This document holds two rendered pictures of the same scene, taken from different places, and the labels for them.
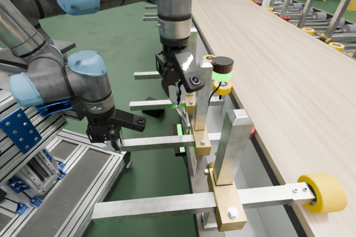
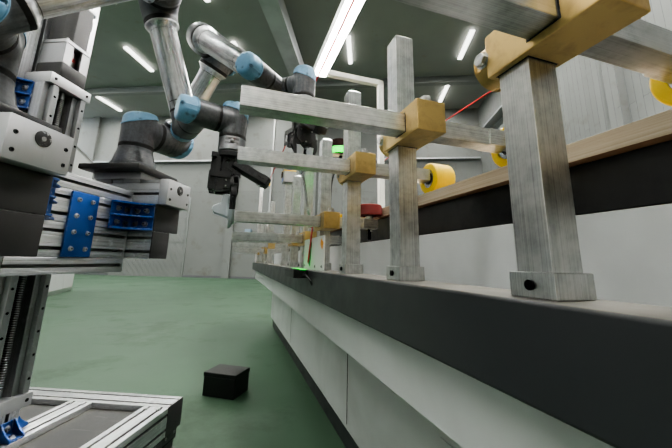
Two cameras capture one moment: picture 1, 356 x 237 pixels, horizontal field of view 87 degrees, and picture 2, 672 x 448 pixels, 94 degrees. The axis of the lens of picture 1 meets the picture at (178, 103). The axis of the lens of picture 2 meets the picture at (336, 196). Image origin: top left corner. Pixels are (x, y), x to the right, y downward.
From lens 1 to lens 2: 0.83 m
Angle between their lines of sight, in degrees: 53
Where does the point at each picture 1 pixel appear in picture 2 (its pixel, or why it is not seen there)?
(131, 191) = not seen: outside the picture
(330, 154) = not seen: hidden behind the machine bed
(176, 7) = (306, 87)
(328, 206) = (439, 168)
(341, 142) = not seen: hidden behind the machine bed
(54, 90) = (211, 108)
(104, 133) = (228, 175)
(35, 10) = (159, 136)
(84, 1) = (256, 64)
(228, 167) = (353, 135)
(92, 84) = (238, 119)
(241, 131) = (354, 97)
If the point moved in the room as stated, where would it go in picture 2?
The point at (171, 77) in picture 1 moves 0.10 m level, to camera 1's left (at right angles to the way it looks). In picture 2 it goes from (300, 134) to (267, 131)
